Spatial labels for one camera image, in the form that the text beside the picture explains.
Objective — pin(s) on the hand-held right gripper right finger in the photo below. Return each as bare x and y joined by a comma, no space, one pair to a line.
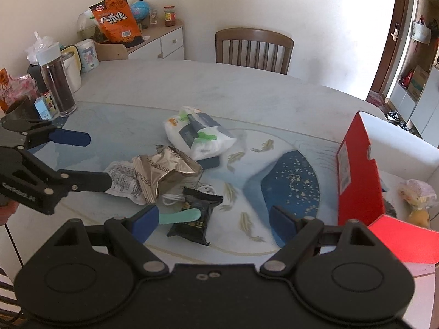
283,224

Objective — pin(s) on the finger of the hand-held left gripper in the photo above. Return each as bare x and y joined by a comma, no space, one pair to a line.
85,181
70,138

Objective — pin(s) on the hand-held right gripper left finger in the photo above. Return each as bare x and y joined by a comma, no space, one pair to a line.
147,222

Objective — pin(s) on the mint green stick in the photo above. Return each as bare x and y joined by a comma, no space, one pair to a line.
181,216

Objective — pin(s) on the white printed wrapper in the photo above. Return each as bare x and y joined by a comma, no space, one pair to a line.
123,178

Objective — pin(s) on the black snack packet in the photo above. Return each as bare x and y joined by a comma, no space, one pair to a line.
192,228

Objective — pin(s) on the gold wrapper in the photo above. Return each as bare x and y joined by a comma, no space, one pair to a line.
161,171

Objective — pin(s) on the red cardboard box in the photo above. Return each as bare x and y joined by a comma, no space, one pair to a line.
360,185

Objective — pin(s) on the blue packet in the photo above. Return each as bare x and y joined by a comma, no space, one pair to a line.
384,187

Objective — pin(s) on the dark packet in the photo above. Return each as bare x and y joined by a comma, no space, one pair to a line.
390,208

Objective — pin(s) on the yellow animal toy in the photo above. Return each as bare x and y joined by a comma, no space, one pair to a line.
420,217

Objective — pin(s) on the pink snack packet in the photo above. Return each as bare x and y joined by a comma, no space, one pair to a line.
416,192

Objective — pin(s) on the white marble desktop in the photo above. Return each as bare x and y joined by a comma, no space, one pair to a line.
240,89

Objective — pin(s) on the person's left hand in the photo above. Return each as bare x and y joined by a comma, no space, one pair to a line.
7,212

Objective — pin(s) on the puzzle cube box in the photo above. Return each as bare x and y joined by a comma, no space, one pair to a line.
44,108

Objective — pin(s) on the blue printed table mat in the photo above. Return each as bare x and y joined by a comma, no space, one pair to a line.
295,178

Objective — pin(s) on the bottle with white cap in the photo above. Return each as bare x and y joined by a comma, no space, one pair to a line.
58,85

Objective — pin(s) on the dark brown cup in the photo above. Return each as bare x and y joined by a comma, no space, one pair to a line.
20,109

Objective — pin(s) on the pink snack bag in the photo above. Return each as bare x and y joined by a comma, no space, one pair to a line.
17,87

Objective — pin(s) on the white printed mug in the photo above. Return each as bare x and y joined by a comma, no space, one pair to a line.
87,56

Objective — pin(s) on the striped clothing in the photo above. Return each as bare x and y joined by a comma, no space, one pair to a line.
7,281

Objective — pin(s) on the clear plastic bag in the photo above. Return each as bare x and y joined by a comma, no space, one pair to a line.
41,46

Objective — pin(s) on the white green snack packet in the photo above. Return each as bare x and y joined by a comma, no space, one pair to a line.
212,144

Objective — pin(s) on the orange snack bag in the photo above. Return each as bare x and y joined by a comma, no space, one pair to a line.
115,20

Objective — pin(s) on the white sideboard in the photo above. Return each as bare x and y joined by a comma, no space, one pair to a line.
171,44

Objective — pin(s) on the blue globe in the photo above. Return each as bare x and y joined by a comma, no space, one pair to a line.
140,9

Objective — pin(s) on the red patterned doormat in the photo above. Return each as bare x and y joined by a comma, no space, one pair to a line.
375,101

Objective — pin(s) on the dark sneaker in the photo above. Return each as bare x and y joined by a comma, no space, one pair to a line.
392,114
404,125

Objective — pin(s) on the jar with red lid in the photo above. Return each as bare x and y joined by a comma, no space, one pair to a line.
169,17

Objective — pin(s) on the red bag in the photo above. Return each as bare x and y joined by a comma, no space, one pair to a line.
406,78

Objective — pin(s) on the dark wooden chair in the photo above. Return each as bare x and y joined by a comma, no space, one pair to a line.
253,34

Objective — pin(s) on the cardboard carton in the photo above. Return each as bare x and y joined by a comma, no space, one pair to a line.
418,82

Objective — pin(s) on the brown door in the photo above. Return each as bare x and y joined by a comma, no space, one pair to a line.
387,41

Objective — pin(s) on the hanging tote bag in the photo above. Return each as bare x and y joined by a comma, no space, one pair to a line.
421,32

